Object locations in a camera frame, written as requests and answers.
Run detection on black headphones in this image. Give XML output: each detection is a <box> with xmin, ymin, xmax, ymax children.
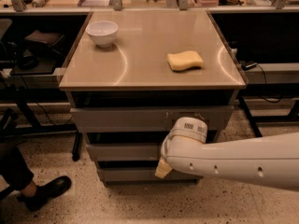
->
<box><xmin>17</xmin><ymin>49</ymin><xmax>38</xmax><ymax>70</ymax></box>

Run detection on white ceramic bowl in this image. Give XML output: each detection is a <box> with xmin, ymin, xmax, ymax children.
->
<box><xmin>85</xmin><ymin>21</ymin><xmax>119</xmax><ymax>47</ymax></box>

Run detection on black table leg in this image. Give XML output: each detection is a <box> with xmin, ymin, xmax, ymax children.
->
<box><xmin>238</xmin><ymin>96</ymin><xmax>263</xmax><ymax>137</ymax></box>
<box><xmin>72</xmin><ymin>132</ymin><xmax>82</xmax><ymax>161</ymax></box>

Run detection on black leather shoe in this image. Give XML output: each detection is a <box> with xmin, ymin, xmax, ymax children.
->
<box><xmin>18</xmin><ymin>175</ymin><xmax>72</xmax><ymax>211</ymax></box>

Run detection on grey drawer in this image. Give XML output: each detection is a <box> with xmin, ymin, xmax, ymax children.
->
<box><xmin>97</xmin><ymin>168</ymin><xmax>202</xmax><ymax>182</ymax></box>
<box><xmin>86</xmin><ymin>143</ymin><xmax>162</xmax><ymax>161</ymax></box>
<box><xmin>71</xmin><ymin>105</ymin><xmax>234</xmax><ymax>133</ymax></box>

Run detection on grey bottom drawer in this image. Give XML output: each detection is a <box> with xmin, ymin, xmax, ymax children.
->
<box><xmin>97</xmin><ymin>168</ymin><xmax>202</xmax><ymax>182</ymax></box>

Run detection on yellow sponge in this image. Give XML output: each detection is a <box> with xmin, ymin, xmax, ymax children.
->
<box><xmin>167</xmin><ymin>50</ymin><xmax>204</xmax><ymax>72</ymax></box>

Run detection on grey drawer cabinet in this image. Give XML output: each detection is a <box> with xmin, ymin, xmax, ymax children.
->
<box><xmin>58</xmin><ymin>9</ymin><xmax>247</xmax><ymax>187</ymax></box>

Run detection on black power adapter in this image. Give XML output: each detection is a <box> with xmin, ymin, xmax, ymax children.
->
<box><xmin>240</xmin><ymin>61</ymin><xmax>257</xmax><ymax>71</ymax></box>

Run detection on black table leg left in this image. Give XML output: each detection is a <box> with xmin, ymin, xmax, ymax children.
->
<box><xmin>72</xmin><ymin>132</ymin><xmax>82</xmax><ymax>161</ymax></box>

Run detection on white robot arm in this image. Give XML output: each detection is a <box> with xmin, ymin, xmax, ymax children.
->
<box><xmin>155</xmin><ymin>117</ymin><xmax>299</xmax><ymax>190</ymax></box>

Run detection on person's leg dark trousers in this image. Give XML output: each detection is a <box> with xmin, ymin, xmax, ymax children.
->
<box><xmin>0</xmin><ymin>143</ymin><xmax>37</xmax><ymax>198</ymax></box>

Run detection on dark box on shelf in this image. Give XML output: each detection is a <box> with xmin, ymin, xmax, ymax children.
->
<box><xmin>24</xmin><ymin>30</ymin><xmax>65</xmax><ymax>49</ymax></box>

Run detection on grey top drawer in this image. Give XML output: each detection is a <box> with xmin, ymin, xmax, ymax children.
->
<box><xmin>71</xmin><ymin>105</ymin><xmax>234</xmax><ymax>133</ymax></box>

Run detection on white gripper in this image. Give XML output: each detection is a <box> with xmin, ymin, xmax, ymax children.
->
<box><xmin>155</xmin><ymin>134</ymin><xmax>172</xmax><ymax>178</ymax></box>

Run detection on black table leg right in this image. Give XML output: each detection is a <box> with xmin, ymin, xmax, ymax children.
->
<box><xmin>238</xmin><ymin>96</ymin><xmax>263</xmax><ymax>137</ymax></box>

